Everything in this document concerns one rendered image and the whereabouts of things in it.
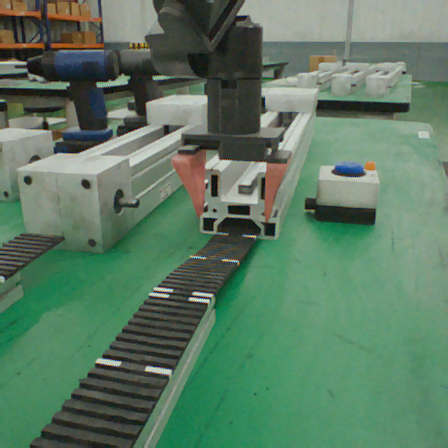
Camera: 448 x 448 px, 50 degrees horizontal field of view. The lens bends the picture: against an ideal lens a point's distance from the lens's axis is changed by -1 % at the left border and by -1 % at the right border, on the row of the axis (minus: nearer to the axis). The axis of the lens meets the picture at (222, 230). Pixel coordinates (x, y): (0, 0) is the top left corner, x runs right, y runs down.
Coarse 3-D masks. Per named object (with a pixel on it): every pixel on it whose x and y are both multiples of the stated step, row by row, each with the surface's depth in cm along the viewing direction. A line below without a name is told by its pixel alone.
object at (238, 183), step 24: (264, 120) 97; (312, 120) 114; (288, 144) 73; (216, 168) 58; (240, 168) 70; (264, 168) 58; (288, 168) 68; (216, 192) 61; (240, 192) 63; (264, 192) 61; (288, 192) 68; (216, 216) 60; (240, 216) 60
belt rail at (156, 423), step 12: (204, 324) 40; (204, 336) 38; (192, 348) 36; (180, 360) 32; (192, 360) 35; (180, 372) 33; (168, 384) 30; (180, 384) 33; (168, 396) 31; (156, 408) 28; (168, 408) 31; (156, 420) 29; (144, 432) 26; (156, 432) 29; (144, 444) 27
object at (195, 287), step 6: (162, 282) 41; (168, 282) 41; (174, 282) 41; (180, 282) 41; (186, 282) 41; (192, 282) 41; (162, 288) 41; (168, 288) 40; (174, 288) 40; (180, 288) 40; (186, 288) 40; (192, 288) 40; (198, 288) 40; (204, 288) 40; (210, 288) 40; (216, 288) 40; (216, 294) 40
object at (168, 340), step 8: (128, 328) 34; (136, 328) 34; (144, 328) 34; (120, 336) 33; (128, 336) 33; (136, 336) 33; (144, 336) 34; (152, 336) 34; (160, 336) 34; (168, 336) 33; (176, 336) 33; (184, 336) 33; (136, 344) 33; (144, 344) 33; (152, 344) 33; (160, 344) 33; (168, 344) 33; (176, 344) 32; (184, 344) 32
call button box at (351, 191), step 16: (320, 176) 65; (336, 176) 65; (352, 176) 64; (368, 176) 65; (320, 192) 64; (336, 192) 64; (352, 192) 63; (368, 192) 63; (320, 208) 65; (336, 208) 65; (352, 208) 64; (368, 208) 64; (368, 224) 64
